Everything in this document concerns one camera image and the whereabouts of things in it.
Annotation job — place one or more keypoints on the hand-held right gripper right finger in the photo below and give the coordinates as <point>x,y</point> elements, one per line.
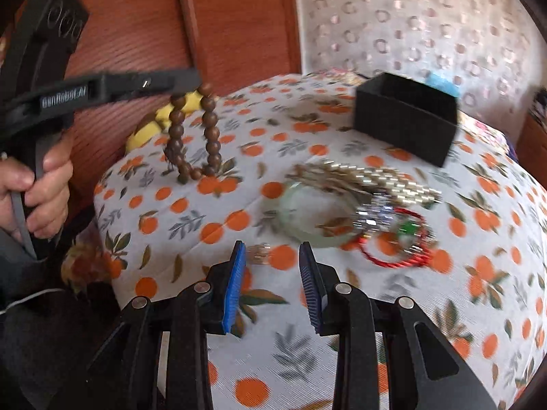
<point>310,290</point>

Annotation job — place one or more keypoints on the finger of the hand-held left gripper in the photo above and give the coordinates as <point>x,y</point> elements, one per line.
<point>149,82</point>

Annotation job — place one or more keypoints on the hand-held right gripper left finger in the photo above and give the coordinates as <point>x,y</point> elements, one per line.
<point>234,290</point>

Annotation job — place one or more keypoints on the small silver jewelry piece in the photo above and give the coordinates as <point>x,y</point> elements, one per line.
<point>259,254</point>

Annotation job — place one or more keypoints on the pale green jade bangle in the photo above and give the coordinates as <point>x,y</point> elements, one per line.
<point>284,218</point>

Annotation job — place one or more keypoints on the black jewelry box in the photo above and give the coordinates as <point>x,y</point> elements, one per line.
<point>401,128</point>

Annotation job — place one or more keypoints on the person's left hand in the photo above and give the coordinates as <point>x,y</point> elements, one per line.
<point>53,196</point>

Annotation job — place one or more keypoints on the yellow plush toy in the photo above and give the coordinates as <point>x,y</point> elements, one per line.
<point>147,134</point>

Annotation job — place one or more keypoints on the brown floral cloth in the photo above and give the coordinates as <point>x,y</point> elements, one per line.
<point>83,264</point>

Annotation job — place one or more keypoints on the person's dark clothing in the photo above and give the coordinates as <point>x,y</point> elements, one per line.
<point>47,350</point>

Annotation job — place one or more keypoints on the floral quilt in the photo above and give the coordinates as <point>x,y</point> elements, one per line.
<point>487,134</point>

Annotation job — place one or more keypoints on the blue bag on bed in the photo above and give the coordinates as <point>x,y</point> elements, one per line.
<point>444,84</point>

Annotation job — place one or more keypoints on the circle pattern sheer curtain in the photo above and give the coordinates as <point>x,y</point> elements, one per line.
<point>406,21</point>

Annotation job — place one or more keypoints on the wooden side cabinet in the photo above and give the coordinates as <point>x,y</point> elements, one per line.
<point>534,141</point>

